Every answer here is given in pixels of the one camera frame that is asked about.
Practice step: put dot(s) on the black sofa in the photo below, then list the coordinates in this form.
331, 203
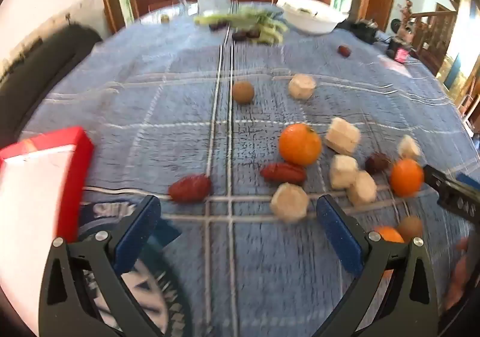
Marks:
45, 59

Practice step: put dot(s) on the small beige bread piece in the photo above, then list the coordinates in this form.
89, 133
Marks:
289, 202

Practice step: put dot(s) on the person's right hand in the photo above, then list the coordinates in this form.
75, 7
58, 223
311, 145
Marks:
456, 280

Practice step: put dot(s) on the red shallow box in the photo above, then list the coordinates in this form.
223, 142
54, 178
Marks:
37, 179

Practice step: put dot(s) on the brown longan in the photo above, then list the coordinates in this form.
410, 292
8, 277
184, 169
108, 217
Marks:
243, 92
410, 228

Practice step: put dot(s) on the small green fruit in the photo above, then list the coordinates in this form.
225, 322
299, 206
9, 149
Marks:
164, 18

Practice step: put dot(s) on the wooden chair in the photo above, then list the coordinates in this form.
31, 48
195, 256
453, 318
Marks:
431, 33

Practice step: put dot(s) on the dark wrinkled date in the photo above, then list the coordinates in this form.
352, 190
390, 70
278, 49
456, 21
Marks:
377, 163

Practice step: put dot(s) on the small red date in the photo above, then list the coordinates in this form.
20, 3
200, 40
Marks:
344, 51

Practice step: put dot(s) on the green vegetable stalks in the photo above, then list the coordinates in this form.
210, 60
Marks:
258, 19

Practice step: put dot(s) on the white red printed card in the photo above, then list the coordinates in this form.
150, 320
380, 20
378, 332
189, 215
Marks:
393, 64

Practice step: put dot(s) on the black power adapter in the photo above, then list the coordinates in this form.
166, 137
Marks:
363, 31

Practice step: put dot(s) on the white bowl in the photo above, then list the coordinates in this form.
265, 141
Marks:
311, 18

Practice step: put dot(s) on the orange mandarin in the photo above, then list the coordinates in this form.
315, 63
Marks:
407, 177
300, 144
390, 235

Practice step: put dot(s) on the pale sugarcane chunk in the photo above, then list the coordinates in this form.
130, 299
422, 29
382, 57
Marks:
343, 171
362, 188
408, 146

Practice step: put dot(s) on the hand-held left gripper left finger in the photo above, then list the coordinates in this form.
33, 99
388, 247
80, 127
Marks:
138, 232

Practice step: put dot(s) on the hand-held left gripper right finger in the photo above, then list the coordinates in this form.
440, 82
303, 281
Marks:
337, 232

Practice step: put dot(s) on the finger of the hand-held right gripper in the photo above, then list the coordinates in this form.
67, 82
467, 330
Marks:
450, 194
470, 183

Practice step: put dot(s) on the large beige bread chunk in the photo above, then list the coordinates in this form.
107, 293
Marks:
342, 136

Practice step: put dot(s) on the black bottle red label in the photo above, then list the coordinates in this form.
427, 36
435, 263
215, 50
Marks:
399, 49

